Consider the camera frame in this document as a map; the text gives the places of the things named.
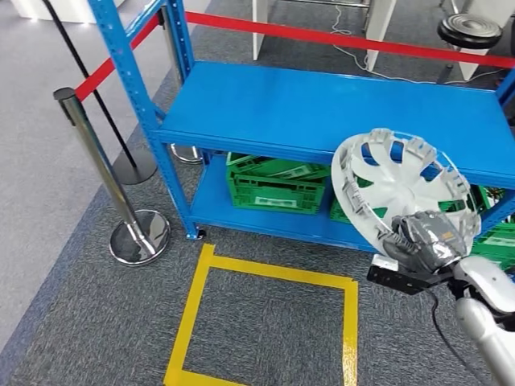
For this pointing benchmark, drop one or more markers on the grey plastic wheel cover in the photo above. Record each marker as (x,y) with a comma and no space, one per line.
(402,181)

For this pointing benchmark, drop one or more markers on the yellow floor tape square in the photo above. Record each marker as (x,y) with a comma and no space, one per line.
(282,273)

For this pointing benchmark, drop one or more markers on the blue metal shelf rack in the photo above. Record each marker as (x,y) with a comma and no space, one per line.
(282,101)

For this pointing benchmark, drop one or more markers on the black stanchion post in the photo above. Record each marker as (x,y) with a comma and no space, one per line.
(134,168)

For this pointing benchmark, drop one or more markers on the white desk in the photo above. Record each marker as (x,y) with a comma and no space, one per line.
(259,32)

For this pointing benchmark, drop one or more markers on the black round stool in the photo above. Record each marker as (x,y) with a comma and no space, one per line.
(468,29)

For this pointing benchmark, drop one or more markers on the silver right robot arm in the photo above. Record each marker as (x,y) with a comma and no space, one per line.
(487,330)

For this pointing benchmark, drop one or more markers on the red barrier belt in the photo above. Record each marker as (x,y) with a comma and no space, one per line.
(112,64)
(322,37)

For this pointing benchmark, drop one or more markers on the green plastic crate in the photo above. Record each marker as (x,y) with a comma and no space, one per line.
(277,192)
(494,245)
(337,213)

